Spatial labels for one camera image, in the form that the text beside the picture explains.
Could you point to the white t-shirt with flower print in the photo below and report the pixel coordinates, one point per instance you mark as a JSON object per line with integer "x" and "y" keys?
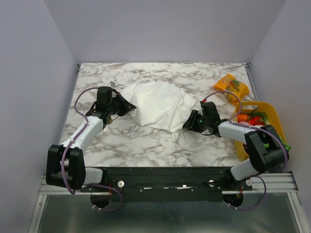
{"x": 160, "y": 105}

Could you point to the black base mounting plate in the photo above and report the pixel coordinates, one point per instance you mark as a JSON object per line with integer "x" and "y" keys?
{"x": 168, "y": 184}

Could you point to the toy green onion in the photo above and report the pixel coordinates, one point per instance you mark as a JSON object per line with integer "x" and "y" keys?
{"x": 263, "y": 116}

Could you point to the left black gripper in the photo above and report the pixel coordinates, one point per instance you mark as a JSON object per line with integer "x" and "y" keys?
{"x": 127, "y": 106}

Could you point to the orange candy bag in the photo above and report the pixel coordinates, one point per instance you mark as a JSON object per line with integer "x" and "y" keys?
{"x": 231, "y": 84}

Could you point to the toy napa cabbage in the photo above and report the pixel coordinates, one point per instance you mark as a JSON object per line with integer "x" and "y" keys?
{"x": 286, "y": 146}

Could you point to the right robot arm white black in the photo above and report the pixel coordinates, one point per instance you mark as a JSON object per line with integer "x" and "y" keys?
{"x": 265, "y": 149}

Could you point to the yellow plastic basket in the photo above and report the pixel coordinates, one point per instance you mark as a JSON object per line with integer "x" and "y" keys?
{"x": 247, "y": 108}

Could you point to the toy red chili pepper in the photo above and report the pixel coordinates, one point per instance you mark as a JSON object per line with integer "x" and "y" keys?
{"x": 254, "y": 120}

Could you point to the aluminium rail frame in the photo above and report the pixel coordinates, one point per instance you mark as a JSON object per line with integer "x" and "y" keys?
{"x": 57, "y": 211}

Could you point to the toy red onion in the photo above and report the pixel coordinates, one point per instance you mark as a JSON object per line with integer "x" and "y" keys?
{"x": 244, "y": 123}

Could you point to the toy carrot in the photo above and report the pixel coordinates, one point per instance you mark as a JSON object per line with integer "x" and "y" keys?
{"x": 242, "y": 117}

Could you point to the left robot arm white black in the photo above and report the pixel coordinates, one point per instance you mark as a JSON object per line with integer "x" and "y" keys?
{"x": 65, "y": 162}

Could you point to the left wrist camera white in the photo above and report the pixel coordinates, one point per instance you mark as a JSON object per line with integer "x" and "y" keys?
{"x": 112, "y": 84}

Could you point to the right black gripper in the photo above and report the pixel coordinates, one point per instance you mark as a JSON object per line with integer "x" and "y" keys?
{"x": 194, "y": 120}

